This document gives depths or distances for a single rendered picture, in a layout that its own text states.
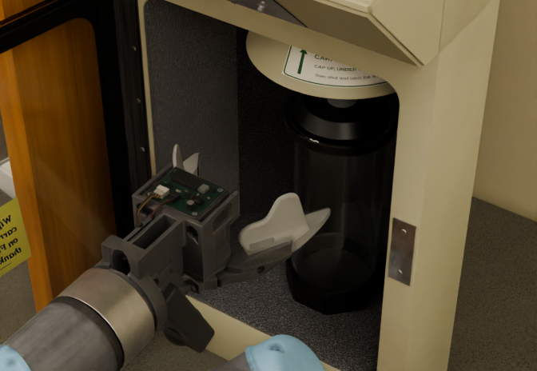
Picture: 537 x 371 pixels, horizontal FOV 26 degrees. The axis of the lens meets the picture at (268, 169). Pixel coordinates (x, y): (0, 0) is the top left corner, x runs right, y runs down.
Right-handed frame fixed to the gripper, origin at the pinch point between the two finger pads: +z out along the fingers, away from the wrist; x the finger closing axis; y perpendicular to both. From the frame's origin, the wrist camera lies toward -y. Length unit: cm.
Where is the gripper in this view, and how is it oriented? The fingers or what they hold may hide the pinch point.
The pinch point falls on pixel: (262, 188)
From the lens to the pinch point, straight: 106.4
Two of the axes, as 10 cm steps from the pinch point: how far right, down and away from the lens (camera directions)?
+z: 5.5, -5.2, 6.5
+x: -8.3, -3.5, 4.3
